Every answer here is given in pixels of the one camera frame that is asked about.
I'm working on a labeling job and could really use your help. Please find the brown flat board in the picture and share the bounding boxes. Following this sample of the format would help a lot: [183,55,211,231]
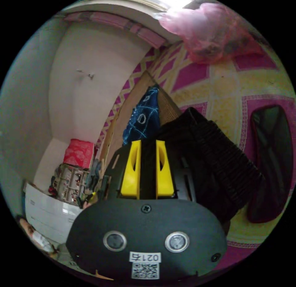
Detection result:
[98,70,183,162]

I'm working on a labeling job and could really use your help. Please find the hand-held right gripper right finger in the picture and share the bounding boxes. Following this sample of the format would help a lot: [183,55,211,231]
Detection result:
[155,140,175,200]

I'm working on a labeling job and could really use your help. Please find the black pad with red edge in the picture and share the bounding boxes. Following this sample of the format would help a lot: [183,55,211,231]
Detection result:
[246,104,294,224]

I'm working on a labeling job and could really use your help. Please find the person's body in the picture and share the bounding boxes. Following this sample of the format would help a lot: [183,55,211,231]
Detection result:
[16,216,79,267]

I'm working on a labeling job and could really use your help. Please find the pink plastic bag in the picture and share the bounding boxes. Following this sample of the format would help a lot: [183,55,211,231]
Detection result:
[157,2,264,64]

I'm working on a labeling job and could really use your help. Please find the cluttered shelf with red box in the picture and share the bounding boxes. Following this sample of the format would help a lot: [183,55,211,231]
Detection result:
[47,138,102,205]

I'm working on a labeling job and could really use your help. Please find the dark blue patterned garment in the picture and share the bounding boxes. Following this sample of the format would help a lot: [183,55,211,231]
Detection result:
[122,84,161,146]

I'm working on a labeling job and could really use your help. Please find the black pants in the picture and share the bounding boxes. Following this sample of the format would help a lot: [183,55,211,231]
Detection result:
[141,106,266,236]

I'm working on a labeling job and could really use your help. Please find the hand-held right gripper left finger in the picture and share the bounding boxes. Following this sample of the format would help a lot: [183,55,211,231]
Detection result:
[120,140,142,200]

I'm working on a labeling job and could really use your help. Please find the white drawer cupboard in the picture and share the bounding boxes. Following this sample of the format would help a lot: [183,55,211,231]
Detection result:
[23,182,85,245]

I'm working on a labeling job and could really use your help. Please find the bed with pink yellow mat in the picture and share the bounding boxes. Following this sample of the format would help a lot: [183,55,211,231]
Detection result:
[95,37,296,276]

